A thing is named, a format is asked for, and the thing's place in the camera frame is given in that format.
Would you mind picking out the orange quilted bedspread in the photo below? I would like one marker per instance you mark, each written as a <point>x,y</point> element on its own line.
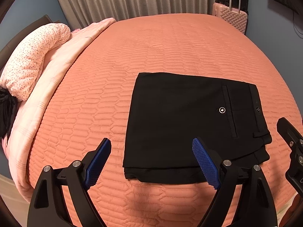
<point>165,47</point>

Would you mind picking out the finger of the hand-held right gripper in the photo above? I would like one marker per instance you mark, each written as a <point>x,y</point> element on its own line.
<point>287,132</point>

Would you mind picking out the grey headboard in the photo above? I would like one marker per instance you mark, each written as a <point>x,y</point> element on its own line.
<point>23,35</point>

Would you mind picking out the pink suitcase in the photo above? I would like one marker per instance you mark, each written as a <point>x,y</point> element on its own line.
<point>232,16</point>

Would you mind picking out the black pants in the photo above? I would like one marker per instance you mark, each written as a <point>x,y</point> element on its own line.
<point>177,113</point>

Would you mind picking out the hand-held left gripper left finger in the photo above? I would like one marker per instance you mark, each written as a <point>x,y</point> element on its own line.
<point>99,160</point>

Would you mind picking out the black cloth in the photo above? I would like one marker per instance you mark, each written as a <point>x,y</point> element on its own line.
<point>7,113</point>

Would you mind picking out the light pink blanket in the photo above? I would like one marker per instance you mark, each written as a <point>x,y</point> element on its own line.
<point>47,80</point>

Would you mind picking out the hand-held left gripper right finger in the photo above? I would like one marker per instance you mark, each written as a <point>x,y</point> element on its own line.
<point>204,160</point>

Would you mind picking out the pink floral pillow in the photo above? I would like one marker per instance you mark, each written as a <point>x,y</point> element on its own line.
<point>30,59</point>

